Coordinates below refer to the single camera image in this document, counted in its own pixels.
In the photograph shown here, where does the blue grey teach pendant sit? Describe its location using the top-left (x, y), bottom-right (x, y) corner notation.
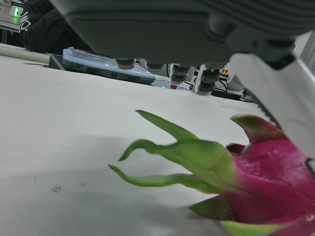
top-left (62, 47), bottom-right (195, 92)

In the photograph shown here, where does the device with green light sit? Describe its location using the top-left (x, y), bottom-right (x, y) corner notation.
top-left (9, 4), bottom-right (25, 19)

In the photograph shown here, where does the pink dragon fruit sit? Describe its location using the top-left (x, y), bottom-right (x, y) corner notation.
top-left (107, 109), bottom-right (315, 236)

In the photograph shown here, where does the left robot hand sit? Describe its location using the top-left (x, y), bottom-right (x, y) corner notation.
top-left (49, 0), bottom-right (315, 178)

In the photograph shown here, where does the person in black clothes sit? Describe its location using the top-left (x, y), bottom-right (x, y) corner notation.
top-left (19, 0), bottom-right (95, 54)

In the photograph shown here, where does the white tube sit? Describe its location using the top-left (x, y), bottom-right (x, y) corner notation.
top-left (0, 45), bottom-right (51, 63)

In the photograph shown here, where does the black box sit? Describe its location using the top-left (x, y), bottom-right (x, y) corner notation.
top-left (48, 54), bottom-right (65, 70)

